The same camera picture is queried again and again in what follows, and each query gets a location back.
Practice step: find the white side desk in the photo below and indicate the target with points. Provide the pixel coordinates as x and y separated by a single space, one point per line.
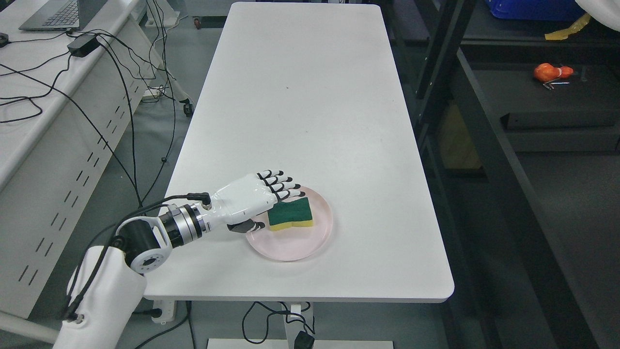
60 118

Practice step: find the blue plastic bin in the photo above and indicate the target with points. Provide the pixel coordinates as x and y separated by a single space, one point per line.
541 10

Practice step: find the yellow tape strip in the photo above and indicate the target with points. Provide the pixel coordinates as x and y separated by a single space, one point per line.
576 27

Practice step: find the black plug under table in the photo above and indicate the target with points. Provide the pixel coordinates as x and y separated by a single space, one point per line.
303 340

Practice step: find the black power adapter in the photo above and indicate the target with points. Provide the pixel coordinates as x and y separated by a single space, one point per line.
83 45

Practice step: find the black metal shelf rack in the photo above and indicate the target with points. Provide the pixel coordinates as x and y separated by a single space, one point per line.
524 174

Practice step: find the white table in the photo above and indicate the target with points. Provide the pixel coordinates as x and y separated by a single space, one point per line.
312 89

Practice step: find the grey laptop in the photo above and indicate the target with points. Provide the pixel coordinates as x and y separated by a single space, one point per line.
60 15

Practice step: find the green yellow sponge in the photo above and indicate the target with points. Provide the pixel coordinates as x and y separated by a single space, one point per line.
295 213

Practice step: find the orange toy object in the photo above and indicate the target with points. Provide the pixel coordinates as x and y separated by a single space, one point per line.
546 72

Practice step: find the pink round plate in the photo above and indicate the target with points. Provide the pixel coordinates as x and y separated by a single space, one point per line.
295 243

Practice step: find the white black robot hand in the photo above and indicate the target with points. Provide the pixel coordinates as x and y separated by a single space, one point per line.
237 203

